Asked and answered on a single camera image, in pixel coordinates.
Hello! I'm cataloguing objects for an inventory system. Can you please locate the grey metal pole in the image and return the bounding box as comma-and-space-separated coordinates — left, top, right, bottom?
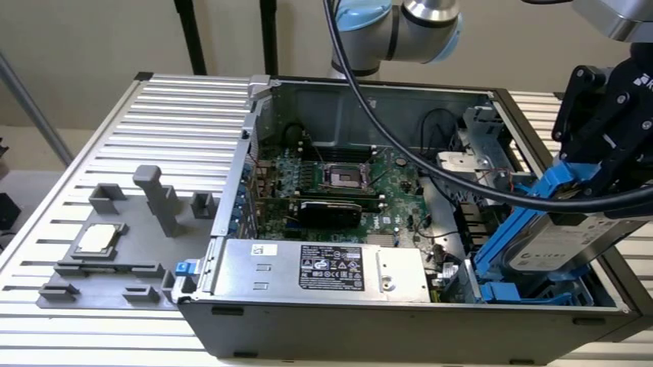
0, 49, 74, 167

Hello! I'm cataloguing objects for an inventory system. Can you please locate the silver CPU chip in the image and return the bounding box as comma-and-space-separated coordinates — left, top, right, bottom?
73, 222, 130, 256

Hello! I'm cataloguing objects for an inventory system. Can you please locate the black box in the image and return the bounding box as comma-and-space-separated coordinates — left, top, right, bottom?
0, 192, 23, 232

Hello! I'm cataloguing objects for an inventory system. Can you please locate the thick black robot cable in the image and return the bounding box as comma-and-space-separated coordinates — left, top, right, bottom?
322, 0, 653, 214

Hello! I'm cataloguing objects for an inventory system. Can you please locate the metal disk bay cage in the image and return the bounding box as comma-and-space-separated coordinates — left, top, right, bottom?
436, 105, 539, 194

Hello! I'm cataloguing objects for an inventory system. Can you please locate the black graphics card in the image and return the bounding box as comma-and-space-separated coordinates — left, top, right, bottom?
289, 197, 365, 227

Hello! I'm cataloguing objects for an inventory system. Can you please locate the hard disk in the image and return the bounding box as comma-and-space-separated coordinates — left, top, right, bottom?
473, 159, 653, 305

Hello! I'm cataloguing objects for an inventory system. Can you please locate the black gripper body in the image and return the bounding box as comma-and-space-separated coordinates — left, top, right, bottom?
605, 41, 653, 133

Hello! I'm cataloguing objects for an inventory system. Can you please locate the green motherboard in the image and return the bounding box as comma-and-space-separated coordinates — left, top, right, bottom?
253, 144, 464, 252

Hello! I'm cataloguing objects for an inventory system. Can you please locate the thin black wire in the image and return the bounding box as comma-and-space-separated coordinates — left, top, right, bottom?
418, 108, 464, 156

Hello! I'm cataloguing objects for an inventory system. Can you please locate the silver power supply unit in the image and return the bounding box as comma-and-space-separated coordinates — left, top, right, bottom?
210, 238, 436, 304

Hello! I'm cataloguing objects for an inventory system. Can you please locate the blue disk bay rail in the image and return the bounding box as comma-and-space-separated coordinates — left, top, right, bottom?
475, 278, 600, 307

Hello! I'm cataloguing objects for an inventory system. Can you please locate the grey parts rack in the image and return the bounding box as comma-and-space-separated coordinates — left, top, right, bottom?
34, 164, 227, 311

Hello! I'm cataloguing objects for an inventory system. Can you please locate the open black PC case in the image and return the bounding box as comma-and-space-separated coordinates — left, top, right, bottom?
171, 73, 645, 359

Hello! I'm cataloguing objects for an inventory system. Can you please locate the blue case latch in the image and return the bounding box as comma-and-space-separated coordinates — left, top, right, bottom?
174, 258, 199, 277

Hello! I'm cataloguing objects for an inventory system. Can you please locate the CPU socket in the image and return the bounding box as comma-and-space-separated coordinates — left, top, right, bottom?
318, 161, 373, 189

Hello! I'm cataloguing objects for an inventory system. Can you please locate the black stand pole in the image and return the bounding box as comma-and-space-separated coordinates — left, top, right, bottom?
171, 0, 210, 76
258, 0, 281, 76

